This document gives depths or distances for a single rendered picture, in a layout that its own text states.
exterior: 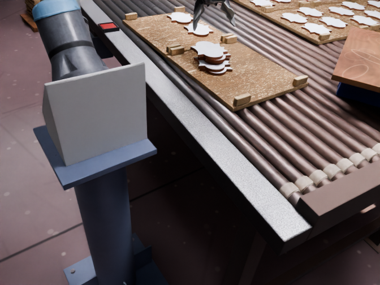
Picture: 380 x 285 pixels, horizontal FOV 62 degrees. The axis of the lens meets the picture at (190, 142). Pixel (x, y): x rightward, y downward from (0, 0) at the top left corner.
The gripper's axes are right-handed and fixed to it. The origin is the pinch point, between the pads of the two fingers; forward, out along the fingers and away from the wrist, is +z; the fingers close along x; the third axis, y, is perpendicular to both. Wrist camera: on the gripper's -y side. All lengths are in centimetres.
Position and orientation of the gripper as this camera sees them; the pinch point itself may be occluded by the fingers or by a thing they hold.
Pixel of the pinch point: (214, 29)
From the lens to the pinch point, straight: 123.5
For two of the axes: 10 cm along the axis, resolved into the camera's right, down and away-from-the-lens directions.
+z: 1.1, 9.5, 2.8
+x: 9.8, -1.5, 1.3
